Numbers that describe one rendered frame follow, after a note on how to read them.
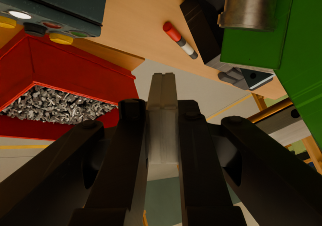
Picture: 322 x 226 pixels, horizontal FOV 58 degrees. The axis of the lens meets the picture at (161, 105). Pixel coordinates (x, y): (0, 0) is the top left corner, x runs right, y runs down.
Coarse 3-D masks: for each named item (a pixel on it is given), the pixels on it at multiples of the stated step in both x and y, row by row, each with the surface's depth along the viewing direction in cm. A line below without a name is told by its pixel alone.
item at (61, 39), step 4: (52, 36) 36; (56, 36) 36; (60, 36) 36; (64, 36) 36; (68, 36) 37; (52, 40) 37; (56, 40) 37; (60, 40) 36; (64, 40) 37; (68, 40) 37; (72, 40) 38; (64, 44) 38; (68, 44) 38
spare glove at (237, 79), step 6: (222, 72) 68; (228, 72) 67; (234, 72) 67; (240, 72) 70; (222, 78) 68; (228, 78) 69; (234, 78) 72; (240, 78) 71; (234, 84) 74; (240, 84) 74; (246, 84) 76; (264, 84) 80; (252, 90) 82
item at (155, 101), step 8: (152, 80) 18; (160, 80) 18; (152, 88) 16; (160, 88) 16; (152, 96) 15; (160, 96) 15; (152, 104) 14; (160, 104) 14; (152, 112) 13; (160, 112) 13; (152, 120) 13; (160, 120) 14; (152, 128) 14; (160, 128) 14; (152, 136) 14; (160, 136) 14; (152, 144) 14; (160, 144) 14; (152, 152) 14; (160, 152) 14; (152, 160) 14; (160, 160) 14
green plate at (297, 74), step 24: (312, 0) 19; (288, 24) 20; (312, 24) 19; (288, 48) 20; (312, 48) 19; (288, 72) 20; (312, 72) 19; (288, 96) 20; (312, 96) 19; (312, 120) 19
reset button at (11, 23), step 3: (0, 18) 31; (3, 18) 31; (6, 18) 31; (9, 18) 32; (0, 21) 31; (3, 21) 31; (6, 21) 31; (9, 21) 32; (12, 21) 32; (15, 21) 32; (0, 24) 32; (3, 24) 32; (6, 24) 32; (9, 24) 32; (12, 24) 32; (15, 24) 33; (6, 27) 32; (9, 27) 32; (12, 27) 32
